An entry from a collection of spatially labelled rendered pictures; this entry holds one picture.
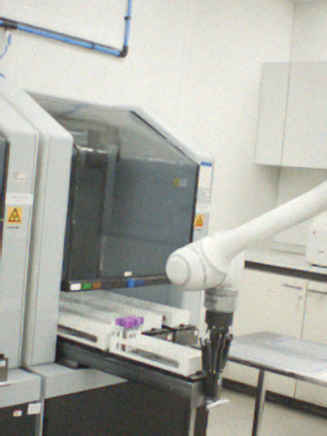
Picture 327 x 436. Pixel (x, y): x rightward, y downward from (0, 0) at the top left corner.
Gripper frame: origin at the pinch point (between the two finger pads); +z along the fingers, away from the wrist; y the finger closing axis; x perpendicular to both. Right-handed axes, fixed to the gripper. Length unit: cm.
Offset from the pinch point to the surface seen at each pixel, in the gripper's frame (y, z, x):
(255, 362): -24.6, -2.0, -2.5
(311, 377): -24.8, -2.0, 16.5
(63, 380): 12.3, 8.4, -45.0
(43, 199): 18, -45, -54
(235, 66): -225, -131, -165
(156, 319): -32, -5, -49
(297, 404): -234, 76, -99
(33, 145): 23, -60, -54
